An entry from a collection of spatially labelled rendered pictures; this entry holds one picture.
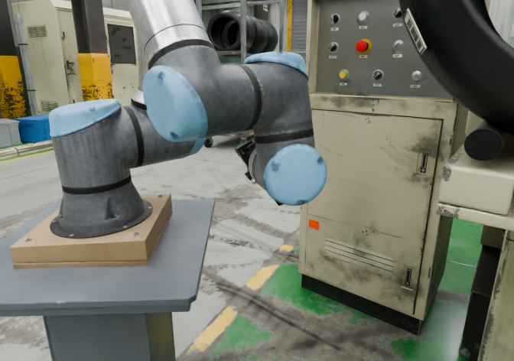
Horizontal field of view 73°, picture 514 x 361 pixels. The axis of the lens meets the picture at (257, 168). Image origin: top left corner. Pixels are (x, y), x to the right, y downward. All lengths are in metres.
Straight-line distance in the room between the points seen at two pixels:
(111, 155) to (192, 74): 0.44
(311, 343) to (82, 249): 0.96
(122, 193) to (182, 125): 0.47
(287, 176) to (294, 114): 0.09
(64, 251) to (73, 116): 0.28
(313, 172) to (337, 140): 0.90
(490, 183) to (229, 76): 0.39
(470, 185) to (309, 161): 0.24
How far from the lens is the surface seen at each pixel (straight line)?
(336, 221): 1.49
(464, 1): 0.55
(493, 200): 0.59
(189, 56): 0.43
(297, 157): 0.48
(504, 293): 1.07
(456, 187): 0.59
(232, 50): 4.32
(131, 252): 0.79
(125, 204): 0.85
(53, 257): 0.86
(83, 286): 0.78
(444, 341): 1.64
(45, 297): 0.78
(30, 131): 5.71
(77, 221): 0.85
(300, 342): 1.49
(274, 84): 0.47
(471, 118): 0.92
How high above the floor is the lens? 1.00
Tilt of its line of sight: 16 degrees down
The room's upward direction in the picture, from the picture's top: straight up
